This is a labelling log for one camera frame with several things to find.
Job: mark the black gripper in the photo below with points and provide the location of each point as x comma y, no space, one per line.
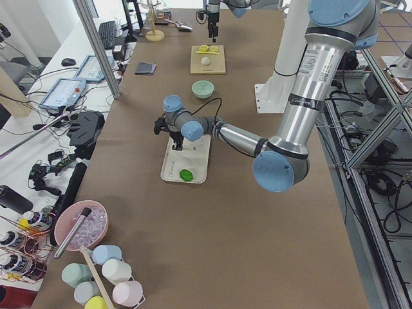
176,135
212,17

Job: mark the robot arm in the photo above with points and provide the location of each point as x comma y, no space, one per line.
281,161
238,8

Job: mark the mint green bowl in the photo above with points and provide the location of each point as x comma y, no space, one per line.
202,89

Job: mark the steel muddler in bowl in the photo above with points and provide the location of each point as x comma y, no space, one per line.
71,233

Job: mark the pink bowl with ice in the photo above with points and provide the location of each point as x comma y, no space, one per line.
92,230

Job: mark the yellow plastic knife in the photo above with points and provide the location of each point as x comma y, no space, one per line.
213,53

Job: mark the cream rabbit tray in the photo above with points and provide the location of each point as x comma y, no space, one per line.
193,157

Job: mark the bamboo cutting board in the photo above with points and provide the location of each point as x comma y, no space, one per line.
217,66

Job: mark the green lime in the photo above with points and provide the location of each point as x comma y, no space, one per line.
186,175

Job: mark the steel ice scoop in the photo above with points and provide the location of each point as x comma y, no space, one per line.
180,25

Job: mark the wooden mug tree stand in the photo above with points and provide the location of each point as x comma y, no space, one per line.
149,30

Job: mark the grey folded cloth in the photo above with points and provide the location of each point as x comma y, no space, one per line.
145,68

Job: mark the black keyboard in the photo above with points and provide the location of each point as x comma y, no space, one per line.
106,32

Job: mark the teach pendant tablet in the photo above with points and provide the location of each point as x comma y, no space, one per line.
90,70
64,93

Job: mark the black computer mouse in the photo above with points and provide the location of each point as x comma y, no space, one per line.
68,62

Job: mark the wooden cup rack pole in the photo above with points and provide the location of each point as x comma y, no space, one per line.
101,287

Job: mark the white cup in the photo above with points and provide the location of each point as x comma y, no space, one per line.
116,271

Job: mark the pink cup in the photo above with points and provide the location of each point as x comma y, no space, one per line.
129,293

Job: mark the green cup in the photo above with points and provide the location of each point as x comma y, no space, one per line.
75,273

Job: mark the black water bottle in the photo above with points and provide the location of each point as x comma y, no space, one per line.
14,201

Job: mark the grey blue cup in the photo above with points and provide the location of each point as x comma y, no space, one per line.
85,291

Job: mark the yellow cup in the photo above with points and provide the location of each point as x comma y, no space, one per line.
96,302

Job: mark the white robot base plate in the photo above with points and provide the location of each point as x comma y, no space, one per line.
271,97

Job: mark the aluminium frame post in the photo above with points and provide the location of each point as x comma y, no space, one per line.
89,26

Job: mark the copper wire bottle rack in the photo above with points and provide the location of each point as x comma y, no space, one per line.
25,251

